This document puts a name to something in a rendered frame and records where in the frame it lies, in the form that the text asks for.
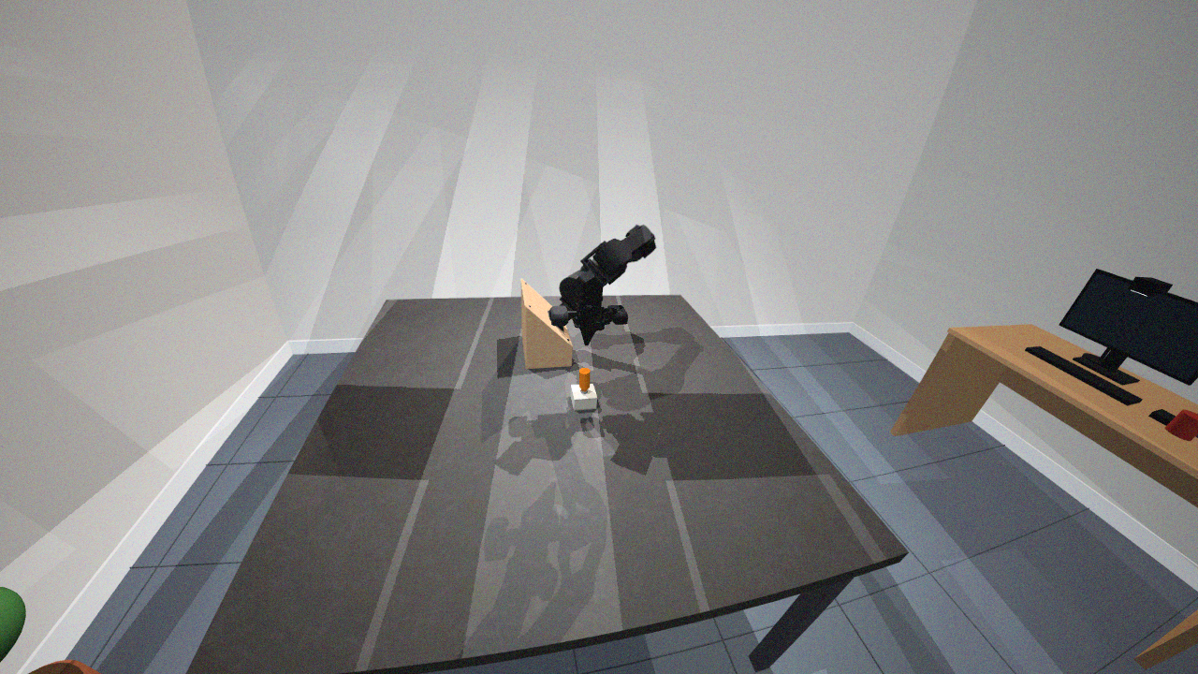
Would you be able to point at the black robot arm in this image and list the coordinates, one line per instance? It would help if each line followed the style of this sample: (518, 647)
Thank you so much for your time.
(609, 263)

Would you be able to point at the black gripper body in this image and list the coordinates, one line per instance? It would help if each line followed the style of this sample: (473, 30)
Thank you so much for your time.
(559, 315)

